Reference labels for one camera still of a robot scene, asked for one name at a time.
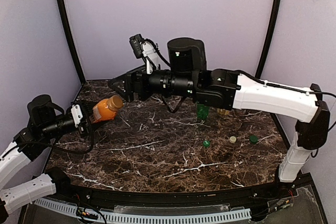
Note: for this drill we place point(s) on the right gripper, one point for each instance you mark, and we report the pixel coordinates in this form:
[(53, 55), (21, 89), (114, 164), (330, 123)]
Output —
[(133, 85)]

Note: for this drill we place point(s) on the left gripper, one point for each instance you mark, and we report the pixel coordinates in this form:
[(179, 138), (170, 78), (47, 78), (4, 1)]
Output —
[(85, 118)]

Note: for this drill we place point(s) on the orange drink bottle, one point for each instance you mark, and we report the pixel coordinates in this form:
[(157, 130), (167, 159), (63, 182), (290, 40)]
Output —
[(101, 112)]

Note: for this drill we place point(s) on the green soda bottle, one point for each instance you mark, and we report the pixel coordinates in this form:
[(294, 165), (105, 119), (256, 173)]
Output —
[(202, 112)]

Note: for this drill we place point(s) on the small green soda cap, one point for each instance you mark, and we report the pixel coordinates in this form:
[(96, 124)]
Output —
[(206, 143)]

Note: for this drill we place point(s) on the yellow tea bottle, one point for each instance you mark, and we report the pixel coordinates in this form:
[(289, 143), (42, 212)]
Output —
[(223, 112)]

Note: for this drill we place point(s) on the cream bottle cap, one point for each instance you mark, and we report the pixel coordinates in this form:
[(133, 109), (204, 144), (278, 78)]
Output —
[(232, 139)]

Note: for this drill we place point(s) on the green bottle cap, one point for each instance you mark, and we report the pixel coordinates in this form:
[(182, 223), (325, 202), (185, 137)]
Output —
[(253, 139)]

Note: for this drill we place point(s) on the tan orange bottle cap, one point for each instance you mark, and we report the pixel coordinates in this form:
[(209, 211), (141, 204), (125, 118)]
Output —
[(115, 103)]

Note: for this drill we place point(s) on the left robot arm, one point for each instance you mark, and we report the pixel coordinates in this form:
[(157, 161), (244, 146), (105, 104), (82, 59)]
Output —
[(47, 124)]

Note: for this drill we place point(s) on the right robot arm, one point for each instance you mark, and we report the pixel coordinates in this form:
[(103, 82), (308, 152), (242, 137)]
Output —
[(187, 76)]

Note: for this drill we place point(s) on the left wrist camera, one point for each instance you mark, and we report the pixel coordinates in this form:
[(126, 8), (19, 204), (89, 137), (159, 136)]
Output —
[(77, 115)]

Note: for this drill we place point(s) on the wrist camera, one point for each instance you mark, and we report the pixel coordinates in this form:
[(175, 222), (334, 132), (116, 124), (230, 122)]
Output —
[(77, 115), (147, 51)]

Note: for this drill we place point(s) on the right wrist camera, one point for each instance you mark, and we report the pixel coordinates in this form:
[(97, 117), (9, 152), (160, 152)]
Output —
[(147, 51)]

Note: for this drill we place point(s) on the white slotted cable duct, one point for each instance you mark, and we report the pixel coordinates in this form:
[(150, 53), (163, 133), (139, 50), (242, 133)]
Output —
[(129, 214)]

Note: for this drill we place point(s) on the left black frame post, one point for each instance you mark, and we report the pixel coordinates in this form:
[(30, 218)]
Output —
[(70, 40)]

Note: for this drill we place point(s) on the black frame post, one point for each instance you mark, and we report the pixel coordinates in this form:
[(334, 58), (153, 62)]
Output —
[(268, 38), (70, 40)]

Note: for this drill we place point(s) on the black front rail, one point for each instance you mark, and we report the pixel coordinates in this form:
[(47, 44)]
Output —
[(250, 197)]

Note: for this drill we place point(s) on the right black frame post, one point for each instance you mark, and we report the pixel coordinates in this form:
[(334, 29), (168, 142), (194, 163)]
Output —
[(268, 38)]

